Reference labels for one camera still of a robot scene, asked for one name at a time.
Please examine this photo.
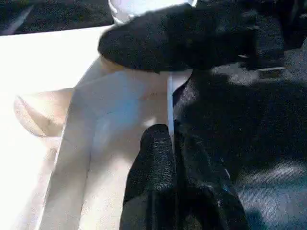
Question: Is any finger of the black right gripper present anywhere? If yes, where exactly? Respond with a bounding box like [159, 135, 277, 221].
[97, 2, 262, 73]

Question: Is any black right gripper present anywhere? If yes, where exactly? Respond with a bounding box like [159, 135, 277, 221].
[242, 0, 307, 78]

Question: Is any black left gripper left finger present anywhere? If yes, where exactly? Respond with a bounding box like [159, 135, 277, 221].
[120, 123, 180, 230]

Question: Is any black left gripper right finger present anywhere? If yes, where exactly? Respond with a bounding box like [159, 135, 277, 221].
[173, 120, 251, 230]

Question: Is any white plastic table leg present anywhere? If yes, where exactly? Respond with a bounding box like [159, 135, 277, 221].
[107, 0, 198, 25]

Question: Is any white plastic table top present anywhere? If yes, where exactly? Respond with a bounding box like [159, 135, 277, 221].
[0, 25, 193, 230]

